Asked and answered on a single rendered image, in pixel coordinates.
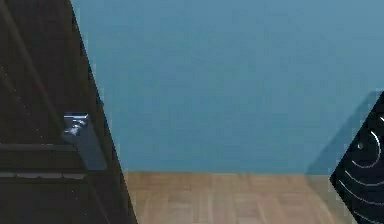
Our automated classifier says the black box with white rings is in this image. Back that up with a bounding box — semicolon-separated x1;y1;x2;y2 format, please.
329;90;384;224

